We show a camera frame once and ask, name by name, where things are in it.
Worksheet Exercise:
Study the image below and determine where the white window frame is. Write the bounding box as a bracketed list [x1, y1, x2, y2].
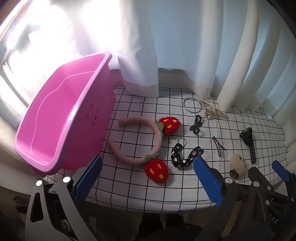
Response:
[0, 42, 31, 107]

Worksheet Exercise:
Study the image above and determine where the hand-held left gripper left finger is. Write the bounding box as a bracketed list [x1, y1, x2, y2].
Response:
[24, 155, 103, 241]

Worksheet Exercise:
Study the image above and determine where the brown hair clip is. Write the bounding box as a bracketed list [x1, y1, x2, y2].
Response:
[211, 136, 226, 158]

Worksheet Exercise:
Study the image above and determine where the silver bangle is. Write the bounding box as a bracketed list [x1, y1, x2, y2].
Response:
[183, 97, 201, 114]

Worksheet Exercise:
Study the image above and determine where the white black-grid cloth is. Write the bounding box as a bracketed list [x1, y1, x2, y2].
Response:
[43, 86, 290, 214]

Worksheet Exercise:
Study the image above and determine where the black wristwatch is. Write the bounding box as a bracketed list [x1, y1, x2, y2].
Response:
[239, 127, 257, 165]

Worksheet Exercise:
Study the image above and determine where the beige plush hair clip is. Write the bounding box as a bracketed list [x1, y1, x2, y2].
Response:
[229, 154, 247, 180]

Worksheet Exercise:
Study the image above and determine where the black printed strap keychain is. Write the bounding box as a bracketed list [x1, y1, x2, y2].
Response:
[171, 137, 204, 171]

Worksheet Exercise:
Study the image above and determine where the pearl hair claw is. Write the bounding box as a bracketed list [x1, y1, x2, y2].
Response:
[199, 100, 226, 120]

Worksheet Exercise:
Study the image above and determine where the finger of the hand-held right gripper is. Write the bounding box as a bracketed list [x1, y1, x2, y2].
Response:
[248, 166, 275, 193]
[272, 160, 296, 197]

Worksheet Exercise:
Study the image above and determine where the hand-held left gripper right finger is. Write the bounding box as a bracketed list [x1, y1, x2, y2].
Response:
[193, 155, 273, 241]

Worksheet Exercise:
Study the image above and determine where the pink plastic basin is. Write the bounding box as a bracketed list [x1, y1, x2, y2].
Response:
[14, 52, 116, 175]

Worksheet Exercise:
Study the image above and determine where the pink strawberry plush headband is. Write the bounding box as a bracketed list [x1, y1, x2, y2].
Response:
[107, 116, 181, 184]

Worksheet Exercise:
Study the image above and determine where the white curtain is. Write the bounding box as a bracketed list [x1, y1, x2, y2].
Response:
[0, 0, 296, 167]

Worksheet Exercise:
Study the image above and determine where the black bow hair tie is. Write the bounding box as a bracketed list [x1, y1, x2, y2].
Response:
[189, 114, 203, 136]

